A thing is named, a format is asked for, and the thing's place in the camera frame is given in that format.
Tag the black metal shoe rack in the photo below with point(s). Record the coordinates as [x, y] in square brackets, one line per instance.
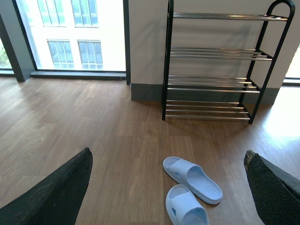
[221, 98]

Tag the light blue slide sandal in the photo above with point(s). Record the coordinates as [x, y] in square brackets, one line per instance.
[183, 208]
[194, 178]

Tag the dark window frame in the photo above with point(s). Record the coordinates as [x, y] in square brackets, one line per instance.
[67, 39]

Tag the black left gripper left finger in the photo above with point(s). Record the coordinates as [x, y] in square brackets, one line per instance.
[56, 200]

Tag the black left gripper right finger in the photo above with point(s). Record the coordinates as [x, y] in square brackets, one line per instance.
[276, 193]

